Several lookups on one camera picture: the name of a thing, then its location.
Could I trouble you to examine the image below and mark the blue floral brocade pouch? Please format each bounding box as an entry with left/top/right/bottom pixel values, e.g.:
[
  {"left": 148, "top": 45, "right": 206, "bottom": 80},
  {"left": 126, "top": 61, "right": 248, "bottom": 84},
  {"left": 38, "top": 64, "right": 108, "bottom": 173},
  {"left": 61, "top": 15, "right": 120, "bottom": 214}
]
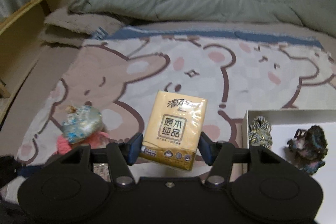
[{"left": 61, "top": 105, "right": 104, "bottom": 144}]

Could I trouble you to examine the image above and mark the pink white crochet toy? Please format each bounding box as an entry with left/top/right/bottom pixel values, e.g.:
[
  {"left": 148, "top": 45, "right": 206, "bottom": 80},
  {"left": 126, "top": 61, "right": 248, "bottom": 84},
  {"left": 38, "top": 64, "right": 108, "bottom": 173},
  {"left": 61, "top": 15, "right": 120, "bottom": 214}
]
[{"left": 54, "top": 131, "right": 109, "bottom": 155}]

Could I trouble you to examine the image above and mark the cartoon bear blanket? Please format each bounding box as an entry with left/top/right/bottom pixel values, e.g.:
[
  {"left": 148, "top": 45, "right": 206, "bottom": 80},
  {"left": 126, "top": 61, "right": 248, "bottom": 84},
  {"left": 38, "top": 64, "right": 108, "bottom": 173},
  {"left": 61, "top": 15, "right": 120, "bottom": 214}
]
[{"left": 17, "top": 29, "right": 335, "bottom": 165}]

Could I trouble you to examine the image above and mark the multicolour twisted rope knot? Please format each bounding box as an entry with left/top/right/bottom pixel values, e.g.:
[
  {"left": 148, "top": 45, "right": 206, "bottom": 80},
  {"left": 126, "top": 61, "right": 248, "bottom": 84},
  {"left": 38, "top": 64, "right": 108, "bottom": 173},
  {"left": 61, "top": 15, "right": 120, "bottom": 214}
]
[{"left": 248, "top": 116, "right": 273, "bottom": 150}]

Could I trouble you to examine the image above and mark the yellow tissue packet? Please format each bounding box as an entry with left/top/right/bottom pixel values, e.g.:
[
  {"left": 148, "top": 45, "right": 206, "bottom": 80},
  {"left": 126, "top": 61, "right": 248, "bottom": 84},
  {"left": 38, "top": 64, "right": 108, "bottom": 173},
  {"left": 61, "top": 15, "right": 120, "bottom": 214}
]
[{"left": 139, "top": 91, "right": 207, "bottom": 171}]

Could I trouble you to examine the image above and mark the left wooden shelf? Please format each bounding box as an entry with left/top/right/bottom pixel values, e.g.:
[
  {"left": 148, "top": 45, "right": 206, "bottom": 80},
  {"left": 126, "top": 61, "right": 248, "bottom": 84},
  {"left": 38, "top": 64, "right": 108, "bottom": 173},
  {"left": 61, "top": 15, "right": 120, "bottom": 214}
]
[{"left": 1, "top": 0, "right": 70, "bottom": 120}]

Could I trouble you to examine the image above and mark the beige fluffy folded blanket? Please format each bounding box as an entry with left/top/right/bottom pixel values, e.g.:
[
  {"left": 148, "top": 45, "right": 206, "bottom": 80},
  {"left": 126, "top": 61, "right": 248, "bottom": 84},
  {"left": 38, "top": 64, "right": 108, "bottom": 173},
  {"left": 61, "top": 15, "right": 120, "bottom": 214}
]
[{"left": 38, "top": 6, "right": 133, "bottom": 47}]

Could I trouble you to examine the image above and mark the white shallow storage box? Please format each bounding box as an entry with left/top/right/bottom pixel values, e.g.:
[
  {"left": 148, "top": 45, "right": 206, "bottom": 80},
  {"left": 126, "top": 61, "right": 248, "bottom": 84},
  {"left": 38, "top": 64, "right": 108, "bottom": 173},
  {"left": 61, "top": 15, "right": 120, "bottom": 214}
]
[{"left": 240, "top": 109, "right": 336, "bottom": 224}]

